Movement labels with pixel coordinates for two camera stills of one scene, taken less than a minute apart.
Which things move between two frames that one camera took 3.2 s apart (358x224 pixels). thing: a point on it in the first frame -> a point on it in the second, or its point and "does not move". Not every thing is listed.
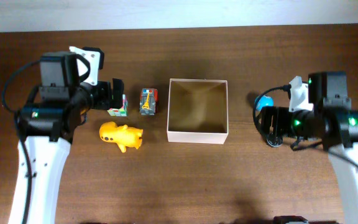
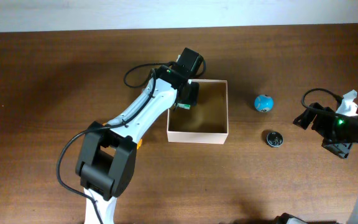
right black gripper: (280, 115) -> (340, 150)
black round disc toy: (275, 140) does not move
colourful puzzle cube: (123, 111) -> (184, 106)
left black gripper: (103, 98) -> (194, 95)
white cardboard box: (197, 111) does not move
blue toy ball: (265, 101) does not move
